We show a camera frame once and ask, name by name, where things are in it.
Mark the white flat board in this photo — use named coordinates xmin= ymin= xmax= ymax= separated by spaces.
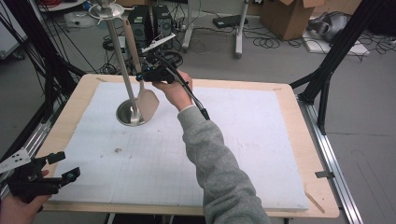
xmin=301 ymin=36 xmax=372 ymax=57

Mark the grey bag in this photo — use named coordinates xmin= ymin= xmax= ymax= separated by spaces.
xmin=307 ymin=11 xmax=352 ymax=43

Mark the black flat device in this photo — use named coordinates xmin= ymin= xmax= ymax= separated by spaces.
xmin=212 ymin=14 xmax=249 ymax=29

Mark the small metal bracket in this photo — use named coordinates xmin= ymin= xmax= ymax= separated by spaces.
xmin=314 ymin=170 xmax=336 ymax=179

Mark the person's right hand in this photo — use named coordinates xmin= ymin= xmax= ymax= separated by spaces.
xmin=151 ymin=69 xmax=194 ymax=113

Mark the white grid foam mat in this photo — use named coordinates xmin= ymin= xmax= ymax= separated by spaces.
xmin=49 ymin=81 xmax=310 ymax=210

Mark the black metal frame stand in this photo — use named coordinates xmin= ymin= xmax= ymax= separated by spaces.
xmin=289 ymin=0 xmax=387 ymax=135
xmin=0 ymin=0 xmax=88 ymax=157

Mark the person's left hand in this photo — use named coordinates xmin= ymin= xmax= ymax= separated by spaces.
xmin=0 ymin=169 xmax=52 ymax=224

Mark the black computer tower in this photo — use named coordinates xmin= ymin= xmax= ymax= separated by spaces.
xmin=151 ymin=4 xmax=174 ymax=51
xmin=126 ymin=5 xmax=154 ymax=58

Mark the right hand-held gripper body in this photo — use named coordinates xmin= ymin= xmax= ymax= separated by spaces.
xmin=140 ymin=32 xmax=177 ymax=85

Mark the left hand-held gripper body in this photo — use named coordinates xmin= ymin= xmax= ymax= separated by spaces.
xmin=0 ymin=147 xmax=64 ymax=203

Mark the coiled black cable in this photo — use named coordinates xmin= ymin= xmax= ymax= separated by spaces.
xmin=162 ymin=49 xmax=184 ymax=68

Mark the metal utensil stand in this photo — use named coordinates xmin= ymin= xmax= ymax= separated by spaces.
xmin=88 ymin=0 xmax=156 ymax=127

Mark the white stand leg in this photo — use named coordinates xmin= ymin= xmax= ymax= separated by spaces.
xmin=181 ymin=0 xmax=196 ymax=52
xmin=234 ymin=0 xmax=250 ymax=60

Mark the aluminium rail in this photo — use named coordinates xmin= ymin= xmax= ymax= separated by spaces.
xmin=298 ymin=98 xmax=364 ymax=224
xmin=0 ymin=101 xmax=62 ymax=200

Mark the brown cardboard box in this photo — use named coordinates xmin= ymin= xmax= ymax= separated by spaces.
xmin=259 ymin=0 xmax=327 ymax=41

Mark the white cabinet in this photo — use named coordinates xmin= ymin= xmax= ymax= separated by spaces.
xmin=0 ymin=0 xmax=28 ymax=61

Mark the thin wooden stick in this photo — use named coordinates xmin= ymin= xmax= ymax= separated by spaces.
xmin=304 ymin=190 xmax=327 ymax=215

